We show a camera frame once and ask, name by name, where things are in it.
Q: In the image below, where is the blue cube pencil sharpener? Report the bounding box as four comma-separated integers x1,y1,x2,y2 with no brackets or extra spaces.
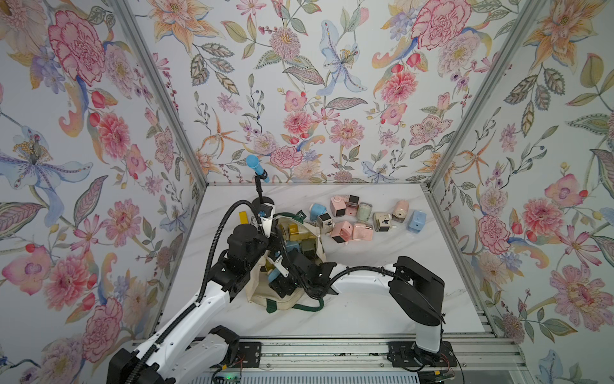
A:
407,210,427,234

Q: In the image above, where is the pink round pencil sharpener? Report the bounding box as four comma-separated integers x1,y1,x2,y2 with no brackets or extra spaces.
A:
392,200,409,222

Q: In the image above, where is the large pink pencil sharpener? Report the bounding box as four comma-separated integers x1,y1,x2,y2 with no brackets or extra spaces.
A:
330,195,348,218

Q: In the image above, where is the yellow rectangular block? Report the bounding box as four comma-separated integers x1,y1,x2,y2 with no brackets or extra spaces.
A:
239,211,249,225

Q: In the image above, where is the pale green cube sharpener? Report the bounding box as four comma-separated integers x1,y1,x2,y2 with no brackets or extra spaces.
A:
317,213,334,235

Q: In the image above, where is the small pink pencil sharpener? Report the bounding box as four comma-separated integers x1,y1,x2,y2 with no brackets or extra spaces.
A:
345,195,360,217

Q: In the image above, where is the pink square pencil sharpener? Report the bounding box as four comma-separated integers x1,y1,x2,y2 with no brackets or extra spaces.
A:
330,221,353,244

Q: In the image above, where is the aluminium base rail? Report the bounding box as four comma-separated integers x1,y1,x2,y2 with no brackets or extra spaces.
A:
117,335,529,384

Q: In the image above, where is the sage green cube sharpener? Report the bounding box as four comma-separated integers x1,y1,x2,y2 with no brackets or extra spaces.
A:
300,239,318,259

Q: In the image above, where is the cream green tote bag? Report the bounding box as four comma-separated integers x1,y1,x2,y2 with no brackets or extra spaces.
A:
246,211,326,314

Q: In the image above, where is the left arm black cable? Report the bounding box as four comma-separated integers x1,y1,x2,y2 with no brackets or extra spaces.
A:
123,199,255,384

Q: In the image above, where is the yellow pencil sharpener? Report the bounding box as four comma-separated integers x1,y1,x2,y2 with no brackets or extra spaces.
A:
289,223,313,242

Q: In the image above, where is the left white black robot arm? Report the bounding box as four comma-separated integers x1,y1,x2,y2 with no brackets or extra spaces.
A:
106,224,282,383

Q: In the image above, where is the light blue pencil sharpener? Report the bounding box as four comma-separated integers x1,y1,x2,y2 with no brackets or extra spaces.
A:
309,203,328,222

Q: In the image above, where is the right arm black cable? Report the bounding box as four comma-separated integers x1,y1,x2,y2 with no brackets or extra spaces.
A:
272,229,447,327

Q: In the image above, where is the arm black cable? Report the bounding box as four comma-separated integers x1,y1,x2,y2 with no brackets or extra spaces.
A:
272,229,447,327
123,199,255,384

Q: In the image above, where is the cream pencil sharpener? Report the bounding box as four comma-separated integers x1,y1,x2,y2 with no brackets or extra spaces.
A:
373,212,394,232

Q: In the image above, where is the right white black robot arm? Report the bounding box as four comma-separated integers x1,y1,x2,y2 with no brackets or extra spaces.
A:
267,250,445,369

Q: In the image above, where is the mint green pencil sharpener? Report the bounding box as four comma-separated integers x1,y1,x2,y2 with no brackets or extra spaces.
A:
356,202,373,222

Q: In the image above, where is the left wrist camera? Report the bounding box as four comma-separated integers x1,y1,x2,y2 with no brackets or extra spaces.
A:
257,203,275,238

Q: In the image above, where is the black microphone stand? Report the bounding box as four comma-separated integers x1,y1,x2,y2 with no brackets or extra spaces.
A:
252,174,275,214

